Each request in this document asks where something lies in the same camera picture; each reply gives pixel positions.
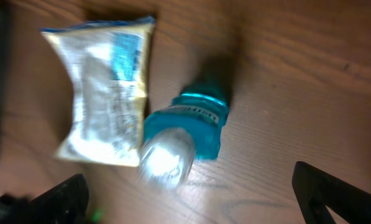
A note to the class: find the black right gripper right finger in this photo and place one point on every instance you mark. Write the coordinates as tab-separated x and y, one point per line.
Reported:
318	192

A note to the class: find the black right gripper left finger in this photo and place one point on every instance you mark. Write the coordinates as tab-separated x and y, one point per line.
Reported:
66	203

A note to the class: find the teal mouthwash bottle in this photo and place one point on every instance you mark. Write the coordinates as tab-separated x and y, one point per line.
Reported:
187	130

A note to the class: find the white yellow snack bag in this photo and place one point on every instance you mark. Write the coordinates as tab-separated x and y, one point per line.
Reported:
107	65

